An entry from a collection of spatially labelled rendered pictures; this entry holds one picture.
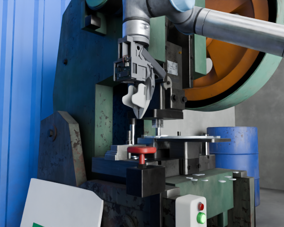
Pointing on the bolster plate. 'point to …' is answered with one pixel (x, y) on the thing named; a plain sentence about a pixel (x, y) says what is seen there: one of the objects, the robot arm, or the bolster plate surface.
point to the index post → (205, 146)
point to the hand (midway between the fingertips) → (141, 114)
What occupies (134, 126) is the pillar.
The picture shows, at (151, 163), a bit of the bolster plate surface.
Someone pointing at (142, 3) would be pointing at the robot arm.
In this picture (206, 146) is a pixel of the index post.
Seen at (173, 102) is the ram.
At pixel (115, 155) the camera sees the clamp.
